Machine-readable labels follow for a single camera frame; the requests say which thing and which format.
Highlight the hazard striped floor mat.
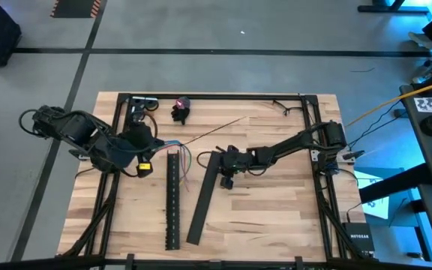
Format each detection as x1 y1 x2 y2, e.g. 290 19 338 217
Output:
50 0 103 20

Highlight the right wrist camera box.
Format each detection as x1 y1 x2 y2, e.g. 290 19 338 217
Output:
219 174 236 190

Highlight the purple cable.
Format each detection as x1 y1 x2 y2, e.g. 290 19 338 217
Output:
178 148 188 187

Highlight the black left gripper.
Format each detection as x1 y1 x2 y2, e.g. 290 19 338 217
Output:
124 122 166 157

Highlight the slotted black cable raceway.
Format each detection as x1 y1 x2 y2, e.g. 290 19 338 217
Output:
165 150 182 251

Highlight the green cable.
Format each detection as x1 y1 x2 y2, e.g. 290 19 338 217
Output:
178 144 193 178

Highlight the black desk base beam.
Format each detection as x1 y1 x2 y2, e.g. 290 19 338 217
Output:
357 0 431 14
358 162 432 205

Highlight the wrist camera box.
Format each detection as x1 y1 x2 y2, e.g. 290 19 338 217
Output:
136 160 154 179
219 174 236 190

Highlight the black and red glove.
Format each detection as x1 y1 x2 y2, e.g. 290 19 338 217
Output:
170 96 192 126

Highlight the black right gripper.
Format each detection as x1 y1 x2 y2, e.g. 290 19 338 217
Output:
215 144 254 176

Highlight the long yellow floor cord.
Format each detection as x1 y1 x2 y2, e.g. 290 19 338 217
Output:
344 77 432 129

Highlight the black aluminium table frame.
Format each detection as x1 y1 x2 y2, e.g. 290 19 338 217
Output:
56 92 380 270

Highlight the black raceway cover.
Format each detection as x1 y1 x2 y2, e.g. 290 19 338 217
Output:
185 150 224 247

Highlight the white printed paper sheet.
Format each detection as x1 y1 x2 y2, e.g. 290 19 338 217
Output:
361 194 390 221

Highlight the black Netgear network switch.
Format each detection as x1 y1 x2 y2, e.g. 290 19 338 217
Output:
341 221 376 254

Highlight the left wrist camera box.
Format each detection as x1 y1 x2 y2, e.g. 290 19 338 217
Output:
136 160 154 179

